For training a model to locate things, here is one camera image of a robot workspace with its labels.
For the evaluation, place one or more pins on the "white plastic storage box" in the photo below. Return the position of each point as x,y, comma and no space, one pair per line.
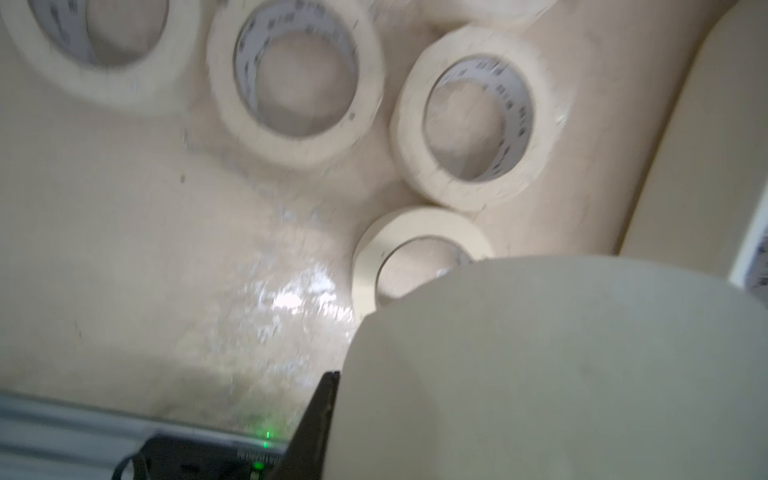
703,205

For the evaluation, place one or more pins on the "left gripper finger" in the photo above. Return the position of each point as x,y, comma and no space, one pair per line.
305,455

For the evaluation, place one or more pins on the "masking tape roll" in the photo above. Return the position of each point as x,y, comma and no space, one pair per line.
448,14
139,57
396,229
476,119
557,368
297,83

